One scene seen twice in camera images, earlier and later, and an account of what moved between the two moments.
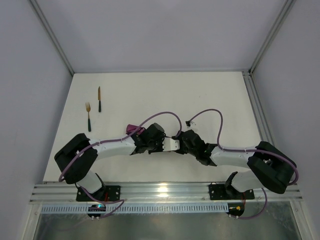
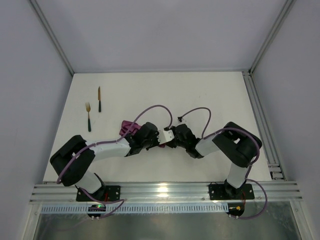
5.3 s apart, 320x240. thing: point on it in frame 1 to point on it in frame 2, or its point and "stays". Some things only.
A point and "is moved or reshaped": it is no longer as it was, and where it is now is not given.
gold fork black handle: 88,108 stays
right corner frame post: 274,35 stays
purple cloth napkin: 131,128 is moved or reshaped
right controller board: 235,209 stays
